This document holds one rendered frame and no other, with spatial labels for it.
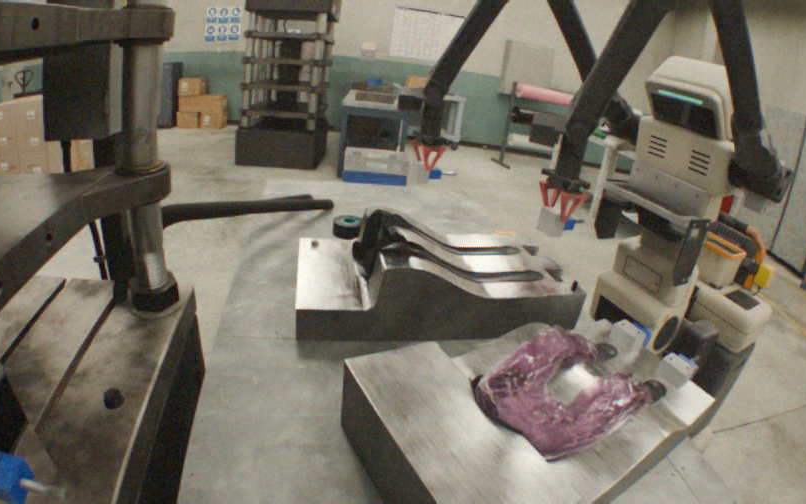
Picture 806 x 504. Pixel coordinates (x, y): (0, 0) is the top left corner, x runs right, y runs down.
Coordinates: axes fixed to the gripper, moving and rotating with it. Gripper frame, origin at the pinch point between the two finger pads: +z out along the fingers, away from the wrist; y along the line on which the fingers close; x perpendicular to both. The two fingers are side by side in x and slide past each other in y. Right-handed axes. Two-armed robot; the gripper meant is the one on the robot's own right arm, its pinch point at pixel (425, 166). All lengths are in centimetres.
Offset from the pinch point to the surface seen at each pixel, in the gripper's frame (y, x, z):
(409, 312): 58, -25, 9
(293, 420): 72, -44, 15
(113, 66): 29, -76, -25
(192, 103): -625, -147, 50
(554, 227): 42.2, 14.0, 1.3
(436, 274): 58, -21, 3
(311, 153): -345, 20, 73
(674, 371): 85, 9, 7
